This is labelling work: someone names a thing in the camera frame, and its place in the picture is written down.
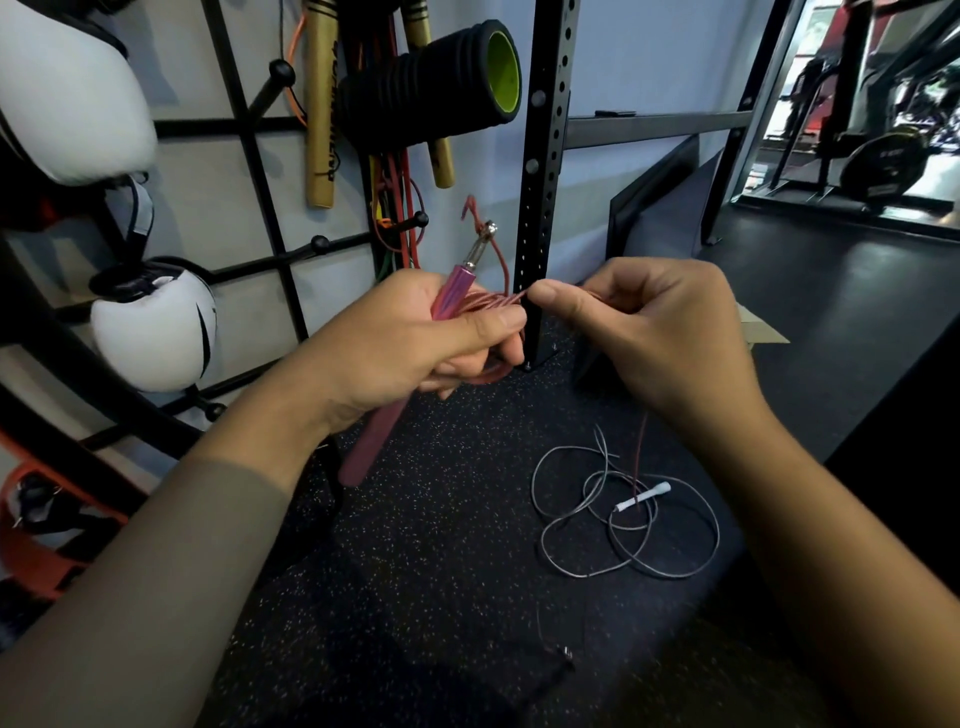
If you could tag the flat cardboard piece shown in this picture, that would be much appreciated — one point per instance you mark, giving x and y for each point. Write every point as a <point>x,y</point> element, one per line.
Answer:
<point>761,326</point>

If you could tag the black exercise machine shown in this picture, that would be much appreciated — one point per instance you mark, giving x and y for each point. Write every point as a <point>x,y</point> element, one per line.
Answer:
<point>885,165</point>

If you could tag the person's left forearm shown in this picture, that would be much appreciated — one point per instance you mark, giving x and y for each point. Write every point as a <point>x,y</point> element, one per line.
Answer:
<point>150,585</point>

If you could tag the large white boxing glove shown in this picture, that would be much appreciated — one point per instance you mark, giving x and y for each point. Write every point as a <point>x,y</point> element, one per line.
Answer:
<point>67,97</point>

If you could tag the small white boxing glove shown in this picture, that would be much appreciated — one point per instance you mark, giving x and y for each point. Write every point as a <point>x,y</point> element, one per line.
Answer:
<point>146,330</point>

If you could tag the person's right hand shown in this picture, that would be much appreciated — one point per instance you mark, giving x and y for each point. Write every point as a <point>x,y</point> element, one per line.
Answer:
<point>675,337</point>

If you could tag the grey folded floor mat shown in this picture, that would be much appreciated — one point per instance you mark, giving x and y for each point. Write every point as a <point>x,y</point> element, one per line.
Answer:
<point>652,217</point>

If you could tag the black foam roller green core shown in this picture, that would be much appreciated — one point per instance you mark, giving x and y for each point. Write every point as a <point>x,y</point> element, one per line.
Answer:
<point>427,82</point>

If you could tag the small black flat device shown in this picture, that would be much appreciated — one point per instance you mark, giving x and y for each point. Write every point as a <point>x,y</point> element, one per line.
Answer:
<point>615,114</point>

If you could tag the person's right forearm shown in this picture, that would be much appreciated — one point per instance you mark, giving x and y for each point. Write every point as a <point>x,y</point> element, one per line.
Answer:
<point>840,570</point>

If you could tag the long gold stick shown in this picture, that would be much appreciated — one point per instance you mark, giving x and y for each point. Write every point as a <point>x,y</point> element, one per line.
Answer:
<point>321,112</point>

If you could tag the red resistance bands bundle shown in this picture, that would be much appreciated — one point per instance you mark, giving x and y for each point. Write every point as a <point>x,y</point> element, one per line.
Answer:
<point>401,195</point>

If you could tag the person's left hand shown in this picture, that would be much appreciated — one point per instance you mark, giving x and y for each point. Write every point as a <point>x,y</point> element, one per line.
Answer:
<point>397,345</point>

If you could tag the short gold stick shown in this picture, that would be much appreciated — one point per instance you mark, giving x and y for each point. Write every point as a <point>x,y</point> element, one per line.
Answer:
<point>442,165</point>

